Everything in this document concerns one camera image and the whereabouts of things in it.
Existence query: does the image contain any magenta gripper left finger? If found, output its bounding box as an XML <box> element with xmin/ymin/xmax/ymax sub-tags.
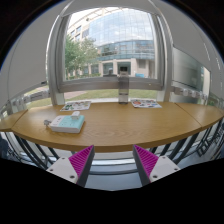
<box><xmin>47</xmin><ymin>145</ymin><xmax>95</xmax><ymax>187</ymax></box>

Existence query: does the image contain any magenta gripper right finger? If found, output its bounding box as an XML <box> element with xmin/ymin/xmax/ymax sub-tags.
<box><xmin>133</xmin><ymin>145</ymin><xmax>180</xmax><ymax>186</ymax></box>

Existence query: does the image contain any white charger plug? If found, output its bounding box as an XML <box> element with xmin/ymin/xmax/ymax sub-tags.
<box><xmin>71</xmin><ymin>111</ymin><xmax>80</xmax><ymax>120</ymax></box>

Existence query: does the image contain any white and teal power strip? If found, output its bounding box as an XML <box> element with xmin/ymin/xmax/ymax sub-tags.
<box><xmin>50</xmin><ymin>115</ymin><xmax>85</xmax><ymax>133</ymax></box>

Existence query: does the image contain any left colourful sticker sheet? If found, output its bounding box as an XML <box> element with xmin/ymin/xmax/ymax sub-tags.
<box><xmin>62</xmin><ymin>101</ymin><xmax>91</xmax><ymax>111</ymax></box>

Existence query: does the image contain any colourful sticker sheet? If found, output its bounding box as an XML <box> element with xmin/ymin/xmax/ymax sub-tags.
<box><xmin>131</xmin><ymin>99</ymin><xmax>161</xmax><ymax>108</ymax></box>
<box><xmin>62</xmin><ymin>101</ymin><xmax>91</xmax><ymax>111</ymax></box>

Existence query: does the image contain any right colourful sticker sheet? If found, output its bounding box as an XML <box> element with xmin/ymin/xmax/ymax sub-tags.
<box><xmin>131</xmin><ymin>99</ymin><xmax>161</xmax><ymax>108</ymax></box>

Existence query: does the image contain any clear water bottle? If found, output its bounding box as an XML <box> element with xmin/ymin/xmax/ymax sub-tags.
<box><xmin>118</xmin><ymin>75</ymin><xmax>129</xmax><ymax>104</ymax></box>

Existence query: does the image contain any white window frame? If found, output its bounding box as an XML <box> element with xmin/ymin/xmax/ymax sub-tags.
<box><xmin>47</xmin><ymin>0</ymin><xmax>173</xmax><ymax>105</ymax></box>

